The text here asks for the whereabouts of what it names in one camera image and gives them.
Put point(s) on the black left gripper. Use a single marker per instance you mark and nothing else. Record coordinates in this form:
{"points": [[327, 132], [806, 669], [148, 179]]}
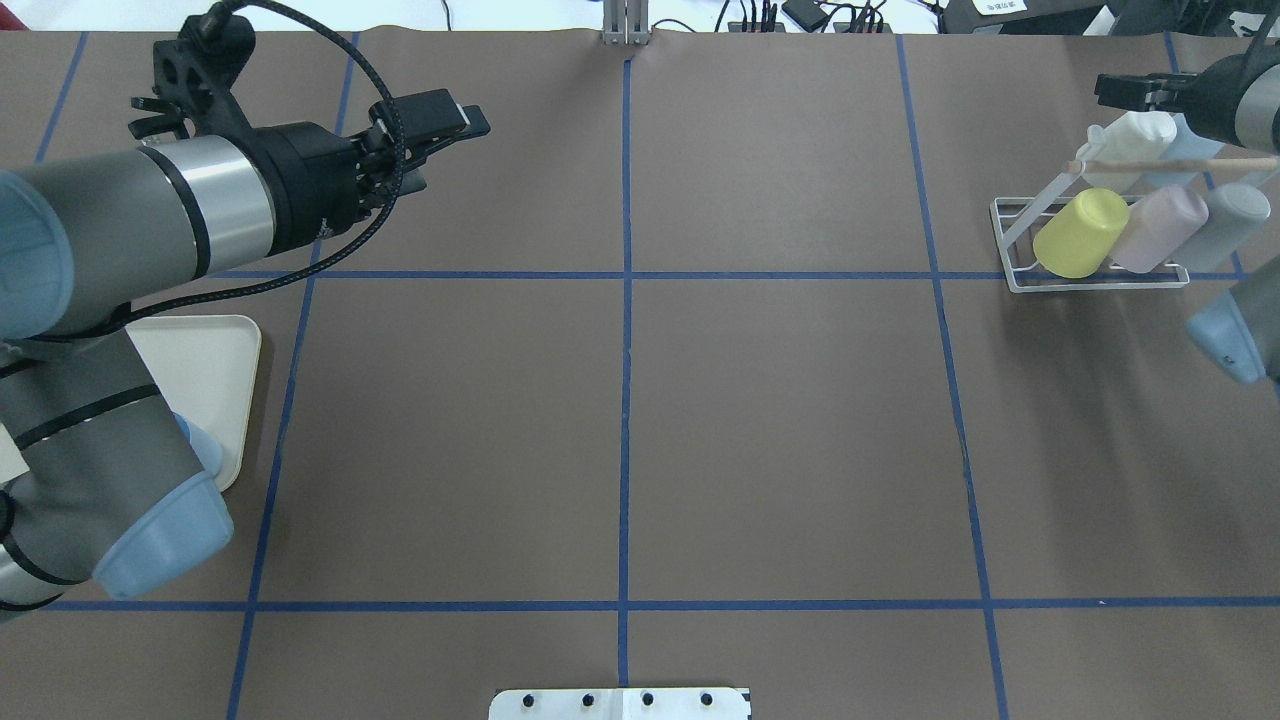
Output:
{"points": [[312, 183]]}

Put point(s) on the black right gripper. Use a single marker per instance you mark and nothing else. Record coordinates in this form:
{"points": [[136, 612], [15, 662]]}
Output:
{"points": [[1217, 97]]}

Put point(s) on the pale green plastic cup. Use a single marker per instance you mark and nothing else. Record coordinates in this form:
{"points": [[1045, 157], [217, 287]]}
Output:
{"points": [[1135, 137]]}

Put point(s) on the pink plastic cup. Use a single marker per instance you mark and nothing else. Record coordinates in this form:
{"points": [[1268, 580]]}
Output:
{"points": [[1159, 224]]}

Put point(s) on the grey plastic cup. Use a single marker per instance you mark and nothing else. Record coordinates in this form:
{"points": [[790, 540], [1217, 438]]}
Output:
{"points": [[1238, 210]]}

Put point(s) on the yellow plastic cup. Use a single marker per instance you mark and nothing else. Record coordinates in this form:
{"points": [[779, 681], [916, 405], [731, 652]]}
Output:
{"points": [[1074, 243]]}

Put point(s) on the light blue plastic cup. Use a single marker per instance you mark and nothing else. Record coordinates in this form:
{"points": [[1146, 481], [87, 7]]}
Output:
{"points": [[1187, 146]]}

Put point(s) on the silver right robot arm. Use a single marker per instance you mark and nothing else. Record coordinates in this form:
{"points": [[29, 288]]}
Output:
{"points": [[1239, 330]]}

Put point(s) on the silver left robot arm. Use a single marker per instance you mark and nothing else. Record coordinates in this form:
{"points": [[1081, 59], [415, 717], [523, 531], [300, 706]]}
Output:
{"points": [[119, 489]]}

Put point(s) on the cream plastic tray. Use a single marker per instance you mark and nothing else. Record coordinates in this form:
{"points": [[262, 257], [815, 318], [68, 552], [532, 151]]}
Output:
{"points": [[206, 366]]}

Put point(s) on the white wire cup rack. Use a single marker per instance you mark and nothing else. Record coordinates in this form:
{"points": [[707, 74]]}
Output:
{"points": [[1016, 221]]}

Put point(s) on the grey aluminium frame post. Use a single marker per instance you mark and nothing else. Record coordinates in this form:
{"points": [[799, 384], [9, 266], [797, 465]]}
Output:
{"points": [[626, 22]]}

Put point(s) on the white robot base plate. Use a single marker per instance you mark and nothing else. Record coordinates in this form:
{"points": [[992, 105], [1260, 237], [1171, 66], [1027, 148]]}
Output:
{"points": [[623, 703]]}

